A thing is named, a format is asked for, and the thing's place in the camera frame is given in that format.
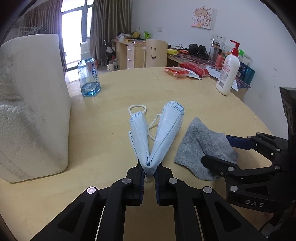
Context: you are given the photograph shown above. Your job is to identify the grey sock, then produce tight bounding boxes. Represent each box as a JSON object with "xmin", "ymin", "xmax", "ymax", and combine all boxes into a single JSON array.
[{"xmin": 174, "ymin": 117, "xmax": 238, "ymax": 181}]

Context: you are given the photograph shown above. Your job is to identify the light blue face mask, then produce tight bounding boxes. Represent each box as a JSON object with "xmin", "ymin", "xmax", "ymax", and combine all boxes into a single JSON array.
[{"xmin": 128, "ymin": 101, "xmax": 185, "ymax": 182}]

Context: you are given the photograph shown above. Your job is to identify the white lotion pump bottle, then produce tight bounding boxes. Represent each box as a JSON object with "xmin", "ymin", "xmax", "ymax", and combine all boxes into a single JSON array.
[{"xmin": 216, "ymin": 40, "xmax": 240, "ymax": 96}]

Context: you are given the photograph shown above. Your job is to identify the round wooden table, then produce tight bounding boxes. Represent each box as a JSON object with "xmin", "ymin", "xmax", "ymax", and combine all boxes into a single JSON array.
[{"xmin": 1, "ymin": 68, "xmax": 269, "ymax": 240}]

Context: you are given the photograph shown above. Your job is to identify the white paper sheet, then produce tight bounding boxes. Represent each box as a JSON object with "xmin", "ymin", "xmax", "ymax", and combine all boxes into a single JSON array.
[{"xmin": 205, "ymin": 65, "xmax": 239, "ymax": 91}]

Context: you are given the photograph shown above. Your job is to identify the red pouch package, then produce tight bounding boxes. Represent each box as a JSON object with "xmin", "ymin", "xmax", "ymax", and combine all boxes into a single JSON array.
[{"xmin": 180, "ymin": 62, "xmax": 210, "ymax": 77}]

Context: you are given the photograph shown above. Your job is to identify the dark thermos bottle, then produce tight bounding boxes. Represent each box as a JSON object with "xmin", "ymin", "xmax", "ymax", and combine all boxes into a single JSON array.
[{"xmin": 209, "ymin": 39, "xmax": 220, "ymax": 63}]

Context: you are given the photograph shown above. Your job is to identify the red snack packet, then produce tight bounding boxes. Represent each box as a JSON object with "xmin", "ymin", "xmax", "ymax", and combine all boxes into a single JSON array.
[{"xmin": 164, "ymin": 67, "xmax": 190, "ymax": 78}]

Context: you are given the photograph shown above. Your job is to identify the white foam box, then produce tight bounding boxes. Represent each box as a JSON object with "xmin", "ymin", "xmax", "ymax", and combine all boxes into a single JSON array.
[{"xmin": 1, "ymin": 34, "xmax": 71, "ymax": 183}]

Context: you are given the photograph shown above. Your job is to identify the black headphones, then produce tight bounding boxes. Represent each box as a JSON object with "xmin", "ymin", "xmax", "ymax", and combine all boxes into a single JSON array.
[{"xmin": 188, "ymin": 44, "xmax": 208, "ymax": 57}]

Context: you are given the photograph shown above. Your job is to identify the blue spray bottle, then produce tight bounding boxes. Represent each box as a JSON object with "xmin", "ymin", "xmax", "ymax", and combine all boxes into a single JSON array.
[{"xmin": 77, "ymin": 42, "xmax": 102, "ymax": 98}]

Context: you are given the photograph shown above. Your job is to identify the wooden smiley chair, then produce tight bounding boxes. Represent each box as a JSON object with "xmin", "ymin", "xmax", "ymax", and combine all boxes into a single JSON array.
[{"xmin": 145, "ymin": 39, "xmax": 168, "ymax": 68}]

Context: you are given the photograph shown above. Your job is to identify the white kettle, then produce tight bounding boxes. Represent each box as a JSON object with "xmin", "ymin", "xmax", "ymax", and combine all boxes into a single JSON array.
[{"xmin": 107, "ymin": 63, "xmax": 114, "ymax": 72}]

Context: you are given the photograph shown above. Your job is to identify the wooden desk with drawers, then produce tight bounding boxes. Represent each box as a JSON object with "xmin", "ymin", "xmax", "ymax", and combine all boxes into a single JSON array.
[{"xmin": 112, "ymin": 40, "xmax": 146, "ymax": 70}]

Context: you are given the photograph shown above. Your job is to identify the green bag on desk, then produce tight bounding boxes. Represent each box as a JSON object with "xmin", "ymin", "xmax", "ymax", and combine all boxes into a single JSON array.
[{"xmin": 144, "ymin": 31, "xmax": 150, "ymax": 40}]

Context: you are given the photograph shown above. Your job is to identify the right brown curtain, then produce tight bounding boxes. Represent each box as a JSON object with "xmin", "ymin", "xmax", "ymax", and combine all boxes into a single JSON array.
[{"xmin": 90, "ymin": 0, "xmax": 132, "ymax": 61}]

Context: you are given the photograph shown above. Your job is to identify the brown curtain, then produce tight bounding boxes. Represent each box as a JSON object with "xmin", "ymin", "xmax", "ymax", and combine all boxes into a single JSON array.
[
  {"xmin": 90, "ymin": 0, "xmax": 132, "ymax": 61},
  {"xmin": 19, "ymin": 0, "xmax": 68, "ymax": 72}
]

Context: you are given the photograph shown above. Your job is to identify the glass balcony door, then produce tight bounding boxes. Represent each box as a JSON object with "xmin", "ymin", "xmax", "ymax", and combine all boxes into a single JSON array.
[{"xmin": 61, "ymin": 0, "xmax": 94, "ymax": 71}]

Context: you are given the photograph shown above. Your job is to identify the left brown curtain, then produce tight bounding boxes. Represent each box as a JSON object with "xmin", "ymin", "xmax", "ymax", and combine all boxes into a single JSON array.
[{"xmin": 19, "ymin": 0, "xmax": 68, "ymax": 72}]

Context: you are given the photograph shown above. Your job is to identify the cartoon wall picture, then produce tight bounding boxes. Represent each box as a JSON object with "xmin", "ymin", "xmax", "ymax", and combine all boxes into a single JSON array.
[{"xmin": 191, "ymin": 6, "xmax": 214, "ymax": 30}]

